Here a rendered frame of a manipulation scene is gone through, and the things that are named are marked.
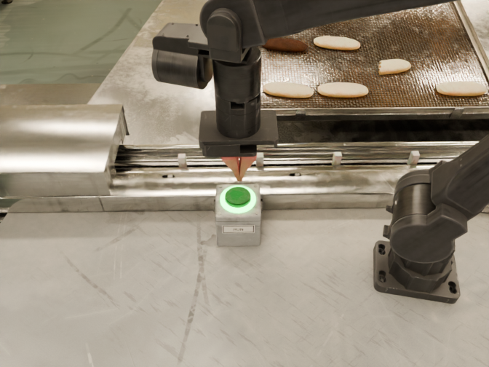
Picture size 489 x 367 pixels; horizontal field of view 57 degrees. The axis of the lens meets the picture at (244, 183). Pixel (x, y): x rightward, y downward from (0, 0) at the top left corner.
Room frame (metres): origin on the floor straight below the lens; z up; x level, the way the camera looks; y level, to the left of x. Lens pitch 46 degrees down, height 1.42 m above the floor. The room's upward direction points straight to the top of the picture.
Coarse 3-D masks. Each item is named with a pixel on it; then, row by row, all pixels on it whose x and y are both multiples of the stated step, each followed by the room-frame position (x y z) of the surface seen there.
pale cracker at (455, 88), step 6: (438, 84) 0.77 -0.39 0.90; (444, 84) 0.76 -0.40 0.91; (450, 84) 0.76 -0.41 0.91; (456, 84) 0.76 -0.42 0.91; (462, 84) 0.76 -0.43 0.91; (468, 84) 0.76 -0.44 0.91; (474, 84) 0.76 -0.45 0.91; (480, 84) 0.76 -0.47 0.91; (438, 90) 0.75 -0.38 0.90; (444, 90) 0.75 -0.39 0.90; (450, 90) 0.75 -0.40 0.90; (456, 90) 0.75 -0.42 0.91; (462, 90) 0.75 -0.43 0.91; (468, 90) 0.75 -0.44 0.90; (474, 90) 0.75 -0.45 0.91; (480, 90) 0.75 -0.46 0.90; (486, 90) 0.75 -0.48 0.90
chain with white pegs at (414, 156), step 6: (180, 156) 0.59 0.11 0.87; (258, 156) 0.59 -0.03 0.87; (336, 156) 0.59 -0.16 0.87; (414, 156) 0.60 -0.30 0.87; (180, 162) 0.59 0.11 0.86; (258, 162) 0.59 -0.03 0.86; (336, 162) 0.59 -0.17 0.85; (372, 162) 0.61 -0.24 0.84; (378, 162) 0.61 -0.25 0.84; (384, 162) 0.61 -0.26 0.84; (390, 162) 0.61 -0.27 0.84; (396, 162) 0.61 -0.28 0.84; (402, 162) 0.61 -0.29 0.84; (408, 162) 0.60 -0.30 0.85; (414, 162) 0.60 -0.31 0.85; (420, 162) 0.61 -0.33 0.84; (426, 162) 0.61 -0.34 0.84; (432, 162) 0.61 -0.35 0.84
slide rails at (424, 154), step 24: (120, 168) 0.58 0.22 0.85; (144, 168) 0.58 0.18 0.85; (168, 168) 0.58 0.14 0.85; (192, 168) 0.58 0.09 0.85; (216, 168) 0.58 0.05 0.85; (264, 168) 0.58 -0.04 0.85; (288, 168) 0.58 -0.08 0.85; (312, 168) 0.58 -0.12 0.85; (336, 168) 0.58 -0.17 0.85; (360, 168) 0.58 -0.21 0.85; (384, 168) 0.58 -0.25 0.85
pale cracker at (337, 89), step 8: (320, 88) 0.75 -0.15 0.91; (328, 88) 0.75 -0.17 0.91; (336, 88) 0.75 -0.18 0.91; (344, 88) 0.75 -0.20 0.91; (352, 88) 0.75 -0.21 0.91; (360, 88) 0.75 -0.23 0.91; (328, 96) 0.74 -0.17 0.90; (336, 96) 0.74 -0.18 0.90; (344, 96) 0.74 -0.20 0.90; (352, 96) 0.74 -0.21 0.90; (360, 96) 0.74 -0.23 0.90
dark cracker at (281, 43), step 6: (270, 42) 0.89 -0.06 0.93; (276, 42) 0.88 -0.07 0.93; (282, 42) 0.88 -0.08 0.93; (288, 42) 0.89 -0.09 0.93; (294, 42) 0.88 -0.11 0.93; (300, 42) 0.89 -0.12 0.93; (270, 48) 0.87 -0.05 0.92; (276, 48) 0.87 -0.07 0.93; (282, 48) 0.87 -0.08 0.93; (288, 48) 0.87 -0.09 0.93; (294, 48) 0.87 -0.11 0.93; (300, 48) 0.87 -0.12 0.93; (306, 48) 0.88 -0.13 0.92
